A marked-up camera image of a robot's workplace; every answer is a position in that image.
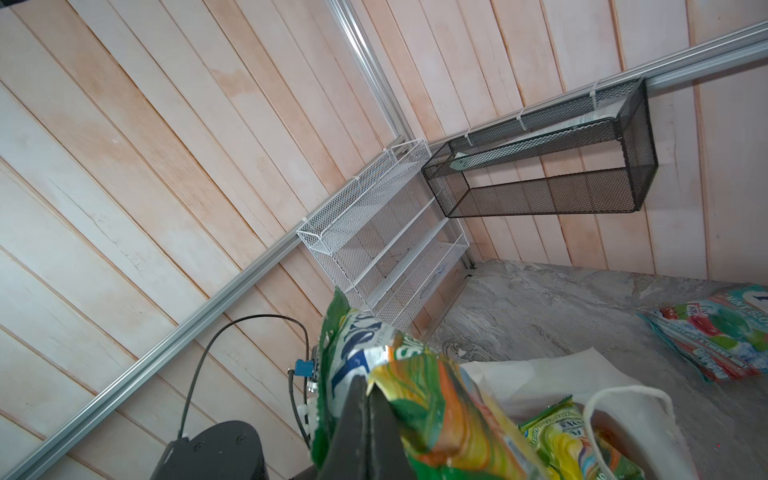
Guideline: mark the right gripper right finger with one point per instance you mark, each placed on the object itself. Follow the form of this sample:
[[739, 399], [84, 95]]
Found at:
[[386, 455]]

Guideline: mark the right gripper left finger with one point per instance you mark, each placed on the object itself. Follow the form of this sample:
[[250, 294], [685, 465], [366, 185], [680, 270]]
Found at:
[[348, 452]]

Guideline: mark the green spring tea candy bag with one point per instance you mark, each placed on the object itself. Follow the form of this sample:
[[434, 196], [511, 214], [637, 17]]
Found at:
[[449, 426]]

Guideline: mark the green lemon candy bag front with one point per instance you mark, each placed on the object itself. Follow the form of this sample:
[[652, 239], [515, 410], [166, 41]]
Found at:
[[558, 436]]

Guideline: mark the red paper bag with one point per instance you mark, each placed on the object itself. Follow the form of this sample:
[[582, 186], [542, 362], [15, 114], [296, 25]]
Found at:
[[642, 418]]

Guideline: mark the teal mint candy bag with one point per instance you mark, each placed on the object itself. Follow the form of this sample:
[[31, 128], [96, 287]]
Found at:
[[723, 336]]

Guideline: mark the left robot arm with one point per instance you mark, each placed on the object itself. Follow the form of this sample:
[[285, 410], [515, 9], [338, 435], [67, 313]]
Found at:
[[227, 450]]

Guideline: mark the white wire mesh shelf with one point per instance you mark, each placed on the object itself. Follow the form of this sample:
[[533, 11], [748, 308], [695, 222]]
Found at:
[[383, 240]]

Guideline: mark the black mesh wall basket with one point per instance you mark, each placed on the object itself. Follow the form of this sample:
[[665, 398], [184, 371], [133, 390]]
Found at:
[[613, 119]]

